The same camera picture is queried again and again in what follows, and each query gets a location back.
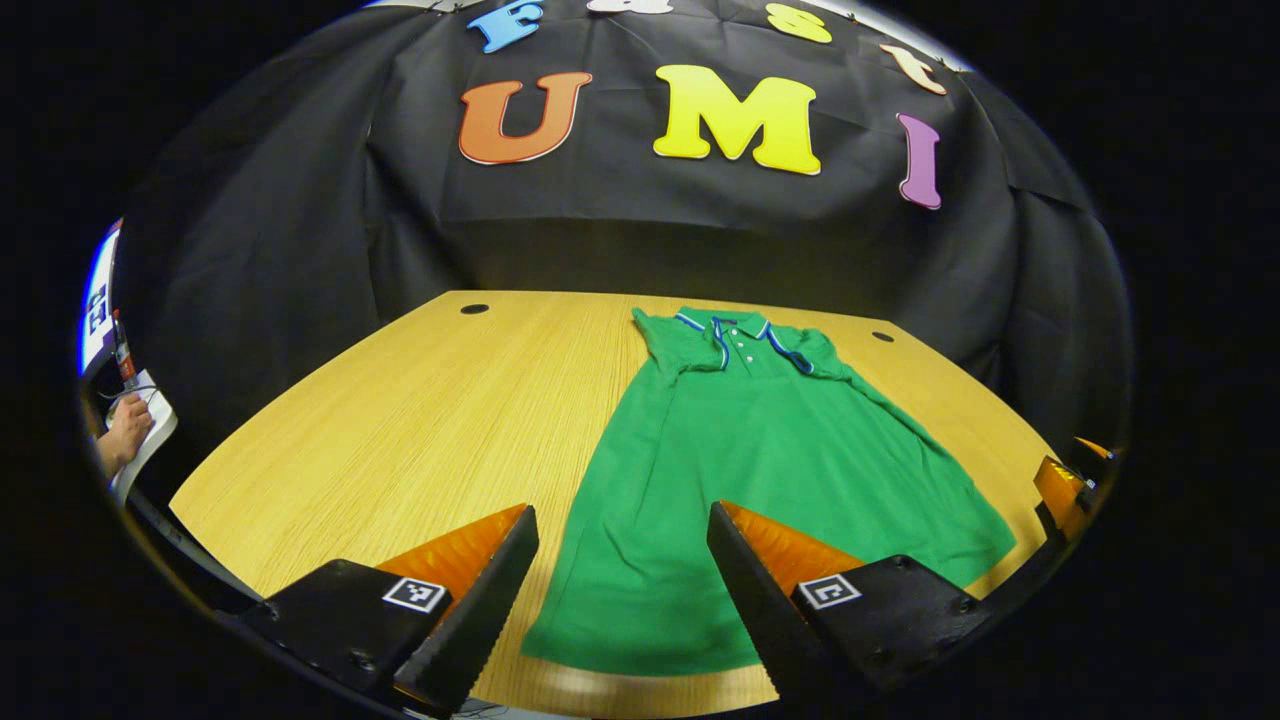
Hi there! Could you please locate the green T-shirt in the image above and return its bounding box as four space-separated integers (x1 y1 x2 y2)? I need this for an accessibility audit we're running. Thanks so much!
520 305 1018 678

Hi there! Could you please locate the white flat box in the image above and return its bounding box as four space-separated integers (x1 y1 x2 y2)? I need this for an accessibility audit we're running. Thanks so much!
108 368 180 508

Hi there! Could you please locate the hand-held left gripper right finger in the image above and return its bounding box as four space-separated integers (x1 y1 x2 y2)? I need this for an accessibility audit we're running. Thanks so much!
706 499 998 717

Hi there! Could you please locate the black backdrop cloth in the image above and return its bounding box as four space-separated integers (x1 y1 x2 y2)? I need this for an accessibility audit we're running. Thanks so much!
110 0 1136 481

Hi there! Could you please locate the computer monitor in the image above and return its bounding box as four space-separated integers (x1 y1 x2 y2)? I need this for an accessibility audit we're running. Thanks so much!
78 222 124 379

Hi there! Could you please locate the bottle with red label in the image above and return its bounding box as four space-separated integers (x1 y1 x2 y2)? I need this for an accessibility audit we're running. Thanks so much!
110 308 140 393

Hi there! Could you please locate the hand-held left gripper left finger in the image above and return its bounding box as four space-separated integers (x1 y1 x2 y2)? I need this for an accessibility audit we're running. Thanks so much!
240 503 540 715

